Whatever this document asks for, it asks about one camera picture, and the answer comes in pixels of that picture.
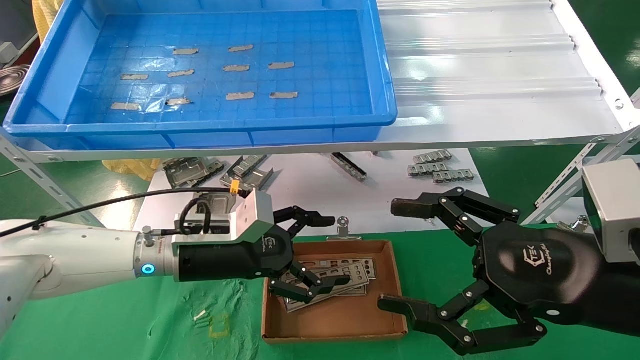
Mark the blue plastic tray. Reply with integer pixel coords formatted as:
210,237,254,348
2,0,399,150

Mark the long dark metal bar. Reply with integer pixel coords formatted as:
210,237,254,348
327,152,368,182

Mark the black camera cable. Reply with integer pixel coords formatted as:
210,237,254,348
0,186,251,238

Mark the small grey connector shield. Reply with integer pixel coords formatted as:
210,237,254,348
433,170,476,184
413,151,453,165
407,162,449,177

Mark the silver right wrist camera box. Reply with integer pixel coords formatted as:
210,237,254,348
581,159,640,264

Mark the white metal shelf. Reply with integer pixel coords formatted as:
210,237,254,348
0,0,640,163

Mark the grey stamped metal bracket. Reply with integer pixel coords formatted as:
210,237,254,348
162,158,211,191
220,167,275,199
191,190,237,216
232,155,268,178
189,160,226,190

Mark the white flat board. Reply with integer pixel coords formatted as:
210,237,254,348
129,148,491,244

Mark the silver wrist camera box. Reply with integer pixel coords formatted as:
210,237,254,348
172,189,275,246
581,159,640,264

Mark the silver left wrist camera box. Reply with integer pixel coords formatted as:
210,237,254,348
172,189,275,246

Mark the yellow plastic bag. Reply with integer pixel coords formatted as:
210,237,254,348
32,0,66,43
102,158,162,182

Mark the grey metal coil disc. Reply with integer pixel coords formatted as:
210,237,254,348
0,65,32,97

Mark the grey perforated steel brace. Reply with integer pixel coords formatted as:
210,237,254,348
0,134,106,228
520,125,640,226

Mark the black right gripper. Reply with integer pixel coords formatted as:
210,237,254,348
377,187,640,357

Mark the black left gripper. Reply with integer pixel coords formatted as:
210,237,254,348
177,205,352,304

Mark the shallow cardboard box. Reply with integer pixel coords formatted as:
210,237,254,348
261,239,409,345

